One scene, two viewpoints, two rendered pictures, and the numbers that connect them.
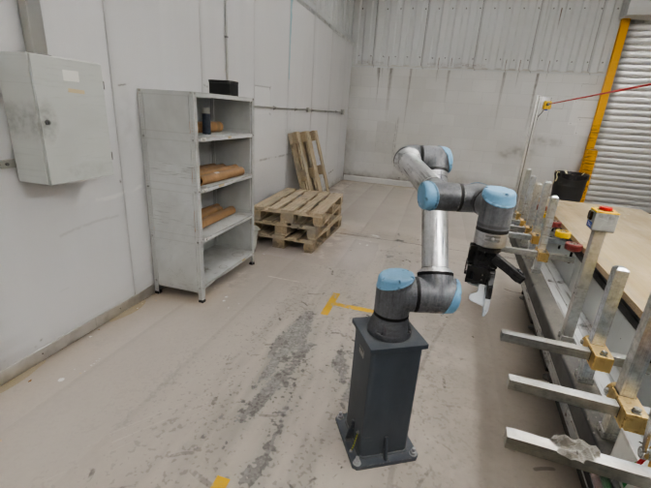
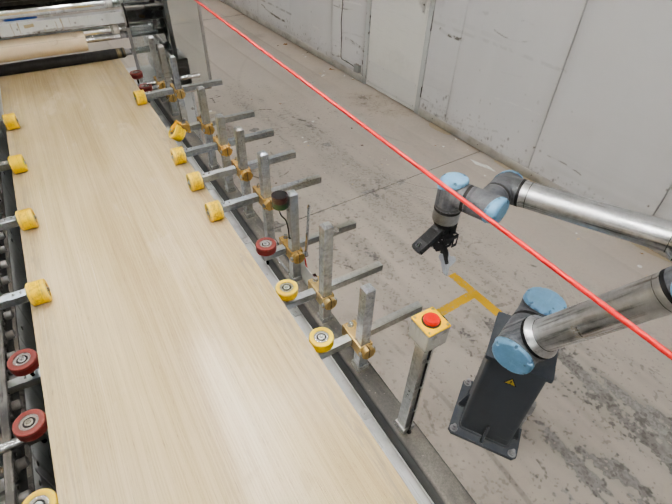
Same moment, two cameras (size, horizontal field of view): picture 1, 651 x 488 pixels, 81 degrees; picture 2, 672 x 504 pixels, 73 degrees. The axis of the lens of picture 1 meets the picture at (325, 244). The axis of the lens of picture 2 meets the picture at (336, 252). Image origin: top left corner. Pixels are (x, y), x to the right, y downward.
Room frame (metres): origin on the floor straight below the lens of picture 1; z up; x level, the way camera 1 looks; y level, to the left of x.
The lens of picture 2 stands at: (1.60, -1.67, 2.08)
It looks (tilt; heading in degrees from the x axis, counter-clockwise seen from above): 42 degrees down; 130
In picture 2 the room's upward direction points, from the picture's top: 2 degrees clockwise
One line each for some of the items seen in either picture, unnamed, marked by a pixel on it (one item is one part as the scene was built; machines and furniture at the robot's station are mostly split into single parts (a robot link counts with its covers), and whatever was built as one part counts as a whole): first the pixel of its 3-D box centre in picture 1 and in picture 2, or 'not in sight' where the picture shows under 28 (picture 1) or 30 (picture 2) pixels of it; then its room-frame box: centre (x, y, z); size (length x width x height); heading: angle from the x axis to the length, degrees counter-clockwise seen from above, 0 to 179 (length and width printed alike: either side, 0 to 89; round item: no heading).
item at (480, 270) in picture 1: (481, 263); (443, 232); (1.09, -0.48, 1.08); 0.09 x 0.08 x 0.12; 75
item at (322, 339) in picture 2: not in sight; (321, 346); (0.99, -1.00, 0.85); 0.08 x 0.08 x 0.11
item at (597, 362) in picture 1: (596, 352); (358, 340); (1.05, -0.87, 0.82); 0.13 x 0.06 x 0.05; 162
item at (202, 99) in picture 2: not in sight; (207, 131); (-0.35, -0.41, 0.92); 0.03 x 0.03 x 0.48; 72
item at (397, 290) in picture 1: (395, 291); (538, 314); (1.46, -0.31, 0.79); 0.17 x 0.15 x 0.18; 92
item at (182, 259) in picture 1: (206, 192); not in sight; (3.17, 1.02, 0.78); 0.90 x 0.45 x 1.55; 165
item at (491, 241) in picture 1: (490, 238); (445, 214); (1.09, -0.48, 1.16); 0.10 x 0.09 x 0.05; 165
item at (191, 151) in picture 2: not in sight; (227, 142); (-0.14, -0.45, 0.95); 0.50 x 0.04 x 0.04; 72
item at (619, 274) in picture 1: (598, 336); (362, 336); (1.07, -0.88, 0.87); 0.03 x 0.03 x 0.48; 72
